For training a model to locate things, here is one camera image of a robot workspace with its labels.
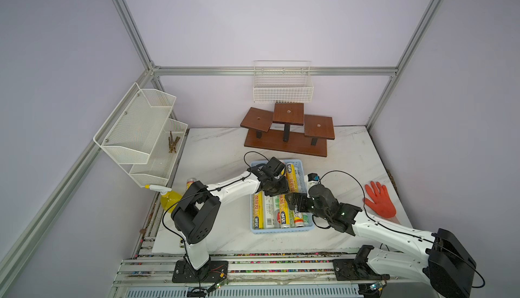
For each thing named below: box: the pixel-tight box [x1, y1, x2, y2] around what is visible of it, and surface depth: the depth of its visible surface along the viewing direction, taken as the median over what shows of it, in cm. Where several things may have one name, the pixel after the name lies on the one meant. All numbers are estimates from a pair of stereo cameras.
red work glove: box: [362, 180, 397, 219], surface depth 93 cm
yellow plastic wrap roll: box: [252, 190, 265, 230], surface depth 87 cm
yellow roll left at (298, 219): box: [293, 212, 305, 228], surface depth 81 cm
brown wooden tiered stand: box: [240, 103, 336, 158], surface depth 104 cm
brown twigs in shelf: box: [167, 130, 181, 154], surface depth 97 cm
